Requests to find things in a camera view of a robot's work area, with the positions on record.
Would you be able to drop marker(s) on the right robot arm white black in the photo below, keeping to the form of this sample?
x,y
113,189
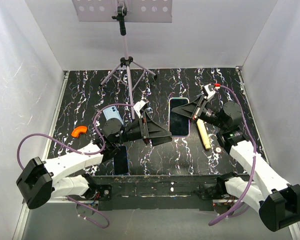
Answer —
x,y
276,201

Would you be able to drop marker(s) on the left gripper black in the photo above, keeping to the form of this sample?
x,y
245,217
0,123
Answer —
x,y
149,129

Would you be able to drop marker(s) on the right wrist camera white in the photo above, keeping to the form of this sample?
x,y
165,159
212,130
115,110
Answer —
x,y
209,90

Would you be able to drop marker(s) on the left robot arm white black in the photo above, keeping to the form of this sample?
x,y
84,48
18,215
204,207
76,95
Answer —
x,y
42,180

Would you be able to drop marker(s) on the black phone without case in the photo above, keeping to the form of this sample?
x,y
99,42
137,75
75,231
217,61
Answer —
x,y
120,161

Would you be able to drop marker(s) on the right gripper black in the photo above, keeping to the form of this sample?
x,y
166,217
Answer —
x,y
188,110

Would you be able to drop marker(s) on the music stand with tripod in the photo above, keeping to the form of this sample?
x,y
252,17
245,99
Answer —
x,y
125,11

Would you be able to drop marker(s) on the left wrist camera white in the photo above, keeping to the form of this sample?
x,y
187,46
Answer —
x,y
140,107

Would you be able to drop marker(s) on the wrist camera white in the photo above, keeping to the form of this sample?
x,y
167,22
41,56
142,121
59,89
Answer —
x,y
209,90
140,107

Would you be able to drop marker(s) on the cream toy microphone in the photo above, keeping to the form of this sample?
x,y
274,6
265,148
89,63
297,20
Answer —
x,y
203,134

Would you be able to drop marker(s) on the orange curved piece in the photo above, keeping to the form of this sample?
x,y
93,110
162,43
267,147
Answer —
x,y
78,131

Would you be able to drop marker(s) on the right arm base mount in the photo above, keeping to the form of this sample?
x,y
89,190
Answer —
x,y
214,191

